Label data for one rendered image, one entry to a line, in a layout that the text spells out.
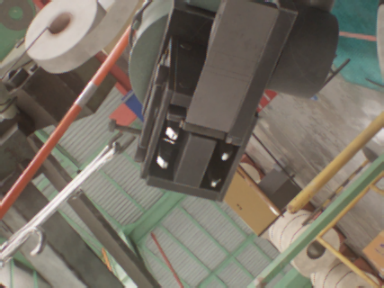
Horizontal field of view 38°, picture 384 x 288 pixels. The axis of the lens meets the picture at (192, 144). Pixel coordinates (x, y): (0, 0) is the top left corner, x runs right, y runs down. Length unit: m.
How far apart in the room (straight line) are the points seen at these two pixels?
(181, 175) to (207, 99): 0.08
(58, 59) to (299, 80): 0.63
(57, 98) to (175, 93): 0.70
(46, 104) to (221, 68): 0.74
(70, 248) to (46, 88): 0.32
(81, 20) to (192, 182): 0.59
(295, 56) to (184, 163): 0.13
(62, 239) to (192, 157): 0.67
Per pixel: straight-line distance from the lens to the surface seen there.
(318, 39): 0.45
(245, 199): 10.54
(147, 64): 0.59
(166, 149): 0.49
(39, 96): 1.12
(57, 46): 1.02
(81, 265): 1.13
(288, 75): 0.45
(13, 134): 1.08
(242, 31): 0.41
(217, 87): 0.43
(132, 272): 1.13
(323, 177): 4.28
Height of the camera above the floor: 1.47
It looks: 2 degrees down
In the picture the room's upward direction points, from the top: 134 degrees counter-clockwise
